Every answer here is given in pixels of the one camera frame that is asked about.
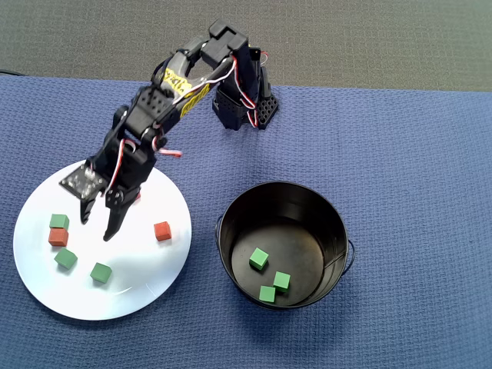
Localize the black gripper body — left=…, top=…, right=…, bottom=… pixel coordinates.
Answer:
left=86, top=131, right=158, bottom=194

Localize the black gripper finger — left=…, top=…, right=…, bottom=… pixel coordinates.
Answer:
left=102, top=187, right=135, bottom=243
left=78, top=194, right=98, bottom=226

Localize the green cube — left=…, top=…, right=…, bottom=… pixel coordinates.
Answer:
left=272, top=271, right=292, bottom=293
left=258, top=284, right=277, bottom=304
left=53, top=247, right=78, bottom=271
left=89, top=261, right=113, bottom=284
left=248, top=247, right=270, bottom=271
left=48, top=213, right=71, bottom=231

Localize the white round plate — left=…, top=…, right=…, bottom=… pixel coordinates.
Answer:
left=12, top=156, right=193, bottom=322

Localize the black metal bucket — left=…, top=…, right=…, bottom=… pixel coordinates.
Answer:
left=214, top=181, right=357, bottom=311

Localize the blue woven table cloth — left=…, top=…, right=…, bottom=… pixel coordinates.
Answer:
left=0, top=75, right=492, bottom=369

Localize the red white servo wire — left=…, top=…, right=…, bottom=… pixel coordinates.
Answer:
left=228, top=48, right=270, bottom=128
left=151, top=136, right=184, bottom=158
left=102, top=138, right=138, bottom=195

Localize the small camera circuit board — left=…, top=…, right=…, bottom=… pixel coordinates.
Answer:
left=58, top=161, right=105, bottom=201

